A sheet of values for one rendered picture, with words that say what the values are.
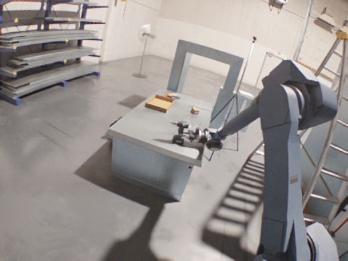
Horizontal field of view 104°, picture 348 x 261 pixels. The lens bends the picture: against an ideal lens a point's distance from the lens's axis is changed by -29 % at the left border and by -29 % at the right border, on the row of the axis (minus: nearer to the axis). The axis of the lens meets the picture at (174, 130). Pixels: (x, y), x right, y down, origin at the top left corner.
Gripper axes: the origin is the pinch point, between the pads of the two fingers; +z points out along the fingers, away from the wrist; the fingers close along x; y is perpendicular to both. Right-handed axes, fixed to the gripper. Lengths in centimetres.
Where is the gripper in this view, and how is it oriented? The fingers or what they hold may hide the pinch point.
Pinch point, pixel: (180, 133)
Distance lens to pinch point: 188.4
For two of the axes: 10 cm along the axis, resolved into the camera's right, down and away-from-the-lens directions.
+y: -2.2, 8.5, 4.8
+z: -9.7, -1.6, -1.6
